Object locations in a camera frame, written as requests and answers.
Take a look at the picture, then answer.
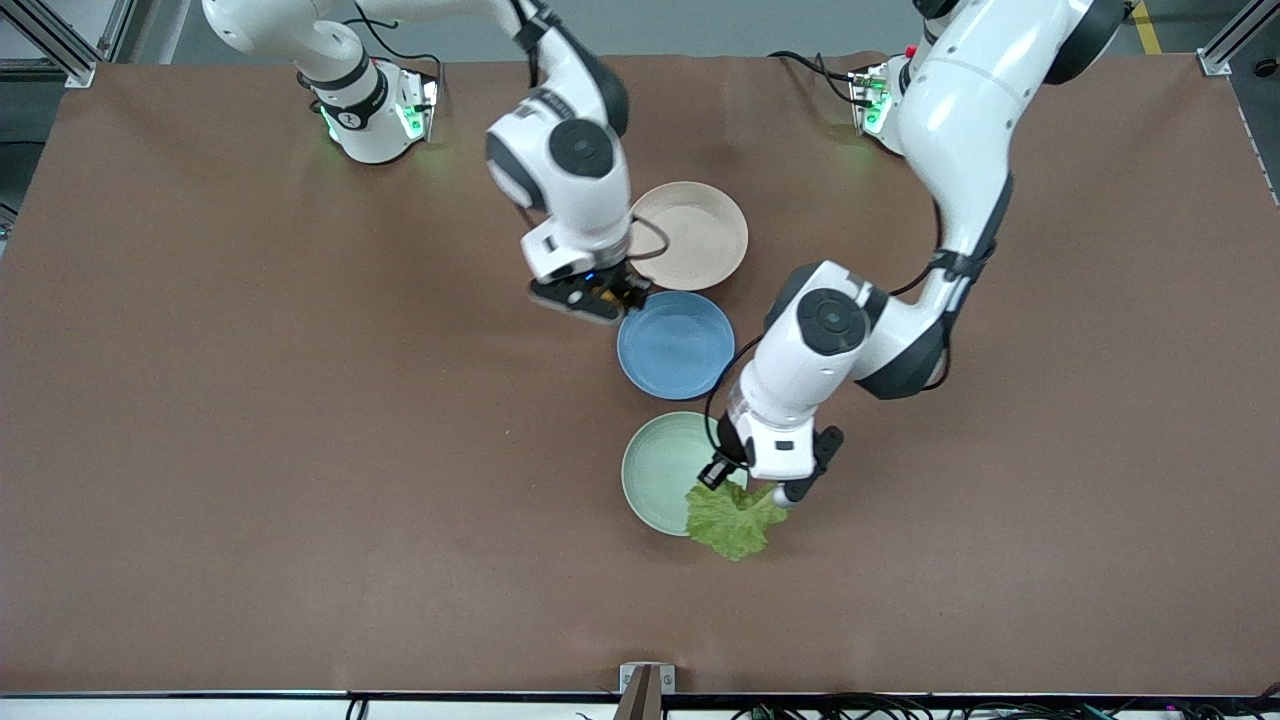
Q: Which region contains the green lettuce leaf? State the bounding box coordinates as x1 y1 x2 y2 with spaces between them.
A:
684 480 791 562

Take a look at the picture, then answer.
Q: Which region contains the pale green round plate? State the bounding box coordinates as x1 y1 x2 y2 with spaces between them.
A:
621 411 751 538

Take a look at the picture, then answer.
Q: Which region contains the blue round plate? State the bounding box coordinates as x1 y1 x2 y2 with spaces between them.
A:
616 291 737 401

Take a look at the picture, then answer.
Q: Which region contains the beige round plate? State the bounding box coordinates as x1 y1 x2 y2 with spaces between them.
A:
628 181 749 292

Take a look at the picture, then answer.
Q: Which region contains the brown table cover mat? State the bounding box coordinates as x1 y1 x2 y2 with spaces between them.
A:
0 52 1280 696

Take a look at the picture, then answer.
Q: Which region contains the metal mounting bracket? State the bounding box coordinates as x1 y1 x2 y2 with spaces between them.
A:
619 662 677 696

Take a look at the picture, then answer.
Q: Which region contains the black right arm base cable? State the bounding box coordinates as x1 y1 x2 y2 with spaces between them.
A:
340 5 444 96

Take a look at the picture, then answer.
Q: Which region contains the black arm base cable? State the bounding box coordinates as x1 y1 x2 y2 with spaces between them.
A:
768 50 863 109
340 5 444 96

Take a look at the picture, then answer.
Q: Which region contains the dark camera post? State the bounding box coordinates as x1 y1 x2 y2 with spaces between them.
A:
612 665 666 720

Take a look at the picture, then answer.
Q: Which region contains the black left arm base cable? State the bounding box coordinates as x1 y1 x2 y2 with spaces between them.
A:
768 50 863 109

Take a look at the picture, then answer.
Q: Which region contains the aluminium frame extrusion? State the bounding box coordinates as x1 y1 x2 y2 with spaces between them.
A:
0 0 101 89
95 0 151 63
1197 0 1280 77

